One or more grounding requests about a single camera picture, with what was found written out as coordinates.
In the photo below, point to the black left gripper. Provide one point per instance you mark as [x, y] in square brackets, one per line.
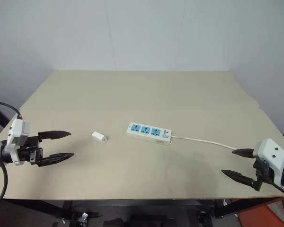
[30, 152]

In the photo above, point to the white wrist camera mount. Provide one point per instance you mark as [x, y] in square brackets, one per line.
[271, 151]
[16, 136]

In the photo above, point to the dark rounded machine shapes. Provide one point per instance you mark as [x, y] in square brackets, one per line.
[142, 214]

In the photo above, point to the small silver metal clamp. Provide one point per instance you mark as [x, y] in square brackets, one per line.
[83, 217]

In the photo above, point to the black table frame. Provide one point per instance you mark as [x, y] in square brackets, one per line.
[49, 203]

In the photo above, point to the white plug adapter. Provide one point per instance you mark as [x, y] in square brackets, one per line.
[99, 137]

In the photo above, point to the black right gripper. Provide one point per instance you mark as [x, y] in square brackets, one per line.
[262, 172]

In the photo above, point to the white power strip blue sockets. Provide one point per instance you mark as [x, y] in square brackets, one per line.
[148, 132]

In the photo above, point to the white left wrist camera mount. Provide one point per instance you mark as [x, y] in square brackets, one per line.
[16, 136]

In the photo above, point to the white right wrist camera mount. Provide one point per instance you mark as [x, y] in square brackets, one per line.
[271, 151]

